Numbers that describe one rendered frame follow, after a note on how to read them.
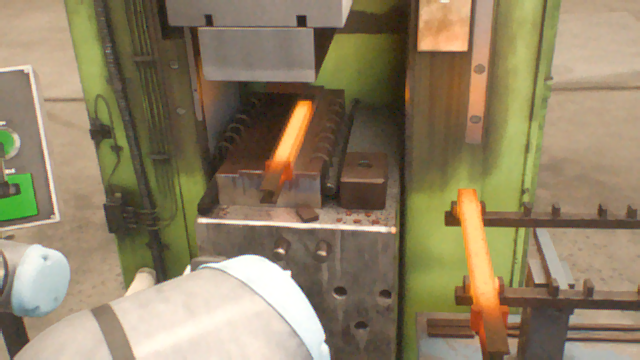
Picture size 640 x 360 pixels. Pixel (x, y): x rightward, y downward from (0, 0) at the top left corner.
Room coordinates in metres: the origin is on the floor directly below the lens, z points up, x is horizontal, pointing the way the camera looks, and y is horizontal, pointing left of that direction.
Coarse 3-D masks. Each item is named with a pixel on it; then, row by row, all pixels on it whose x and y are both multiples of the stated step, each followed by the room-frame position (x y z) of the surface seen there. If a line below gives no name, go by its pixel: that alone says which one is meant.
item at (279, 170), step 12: (300, 108) 1.40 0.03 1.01; (300, 120) 1.34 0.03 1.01; (288, 132) 1.28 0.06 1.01; (300, 132) 1.29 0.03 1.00; (288, 144) 1.22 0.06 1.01; (276, 156) 1.17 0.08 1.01; (288, 156) 1.17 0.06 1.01; (276, 168) 1.12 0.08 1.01; (288, 168) 1.13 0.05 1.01; (264, 180) 1.07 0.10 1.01; (276, 180) 1.07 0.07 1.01; (288, 180) 1.13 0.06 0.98; (264, 192) 1.07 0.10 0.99; (276, 192) 1.07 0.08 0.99
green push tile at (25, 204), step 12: (12, 180) 1.07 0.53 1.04; (24, 180) 1.07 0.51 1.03; (24, 192) 1.06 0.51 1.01; (0, 204) 1.04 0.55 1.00; (12, 204) 1.05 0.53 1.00; (24, 204) 1.05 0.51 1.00; (36, 204) 1.06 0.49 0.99; (0, 216) 1.03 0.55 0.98; (12, 216) 1.04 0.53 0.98; (24, 216) 1.04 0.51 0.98
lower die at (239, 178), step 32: (288, 96) 1.52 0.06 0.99; (320, 96) 1.49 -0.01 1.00; (256, 128) 1.37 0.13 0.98; (224, 160) 1.22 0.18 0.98; (256, 160) 1.20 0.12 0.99; (320, 160) 1.18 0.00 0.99; (224, 192) 1.16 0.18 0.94; (256, 192) 1.15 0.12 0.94; (288, 192) 1.14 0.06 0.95; (320, 192) 1.13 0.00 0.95
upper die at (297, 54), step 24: (216, 48) 1.16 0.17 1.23; (240, 48) 1.15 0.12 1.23; (264, 48) 1.14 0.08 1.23; (288, 48) 1.14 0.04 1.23; (312, 48) 1.13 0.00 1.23; (216, 72) 1.16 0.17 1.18; (240, 72) 1.15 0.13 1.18; (264, 72) 1.14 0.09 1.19; (288, 72) 1.14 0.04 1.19; (312, 72) 1.13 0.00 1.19
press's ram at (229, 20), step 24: (168, 0) 1.17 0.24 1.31; (192, 0) 1.16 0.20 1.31; (216, 0) 1.16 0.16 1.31; (240, 0) 1.15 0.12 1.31; (264, 0) 1.14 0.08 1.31; (288, 0) 1.14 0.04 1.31; (312, 0) 1.13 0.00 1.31; (336, 0) 1.12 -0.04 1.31; (192, 24) 1.16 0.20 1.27; (216, 24) 1.16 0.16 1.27; (240, 24) 1.15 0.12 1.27; (264, 24) 1.14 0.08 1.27; (288, 24) 1.14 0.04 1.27; (312, 24) 1.13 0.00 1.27; (336, 24) 1.12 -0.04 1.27
